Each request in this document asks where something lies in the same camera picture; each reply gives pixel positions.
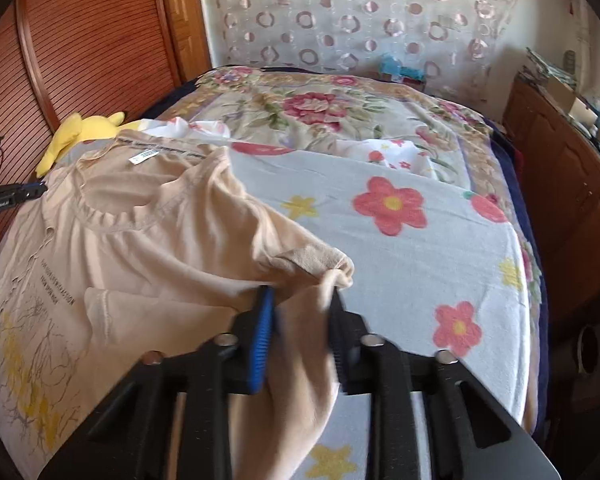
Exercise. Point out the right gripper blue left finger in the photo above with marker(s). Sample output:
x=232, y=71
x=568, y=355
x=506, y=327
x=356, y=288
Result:
x=253, y=330

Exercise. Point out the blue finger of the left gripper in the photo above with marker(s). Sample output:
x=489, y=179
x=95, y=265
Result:
x=28, y=191

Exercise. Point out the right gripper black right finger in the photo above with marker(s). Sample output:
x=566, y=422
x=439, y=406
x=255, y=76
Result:
x=354, y=362

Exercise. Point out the beige printed t-shirt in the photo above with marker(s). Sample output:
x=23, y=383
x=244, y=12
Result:
x=153, y=244

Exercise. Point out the yellow plush toy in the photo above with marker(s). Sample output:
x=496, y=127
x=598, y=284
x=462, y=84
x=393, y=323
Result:
x=76, y=129

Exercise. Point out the white flower print sheet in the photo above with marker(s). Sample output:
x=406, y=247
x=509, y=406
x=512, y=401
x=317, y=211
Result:
x=429, y=266

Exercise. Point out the floral rose blanket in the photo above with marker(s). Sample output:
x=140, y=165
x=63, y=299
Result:
x=340, y=105

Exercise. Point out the blue tissue box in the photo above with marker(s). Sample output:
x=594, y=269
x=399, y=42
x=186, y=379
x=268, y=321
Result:
x=392, y=68

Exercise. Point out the wooden sideboard cabinet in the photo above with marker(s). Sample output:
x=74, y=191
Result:
x=560, y=180

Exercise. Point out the cardboard box on cabinet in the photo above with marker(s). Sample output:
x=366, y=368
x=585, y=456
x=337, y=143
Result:
x=570, y=103

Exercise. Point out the sheer circle pattern curtain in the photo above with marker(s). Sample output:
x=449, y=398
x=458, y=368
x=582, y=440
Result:
x=452, y=43

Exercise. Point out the stack of papers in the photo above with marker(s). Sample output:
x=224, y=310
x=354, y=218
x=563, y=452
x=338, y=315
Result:
x=544, y=71

